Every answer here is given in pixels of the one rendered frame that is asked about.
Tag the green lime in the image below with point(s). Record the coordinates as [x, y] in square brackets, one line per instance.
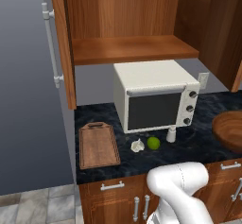
[153, 143]

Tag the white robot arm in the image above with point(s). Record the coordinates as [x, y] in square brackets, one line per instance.
[179, 186]

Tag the white wall outlet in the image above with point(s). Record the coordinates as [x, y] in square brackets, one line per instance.
[203, 80]

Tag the white condiment bottle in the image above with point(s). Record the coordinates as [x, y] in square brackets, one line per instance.
[171, 135]

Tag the white garlic bulb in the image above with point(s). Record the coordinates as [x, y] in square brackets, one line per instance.
[137, 146]

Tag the white toaster oven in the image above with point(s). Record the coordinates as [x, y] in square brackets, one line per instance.
[151, 108]

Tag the wooden base cabinet door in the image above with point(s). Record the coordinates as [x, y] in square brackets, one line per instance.
[152, 207]
[107, 209]
[220, 202]

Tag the wooden drawer front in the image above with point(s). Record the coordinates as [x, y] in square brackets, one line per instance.
[132, 186]
[217, 171]

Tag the wooden cutting board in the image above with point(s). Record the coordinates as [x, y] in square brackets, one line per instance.
[98, 147]

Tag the open wooden wall cabinet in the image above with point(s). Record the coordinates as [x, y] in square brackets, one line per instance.
[126, 49]

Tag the brown wooden bowl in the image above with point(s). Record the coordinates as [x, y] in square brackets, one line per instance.
[230, 130]

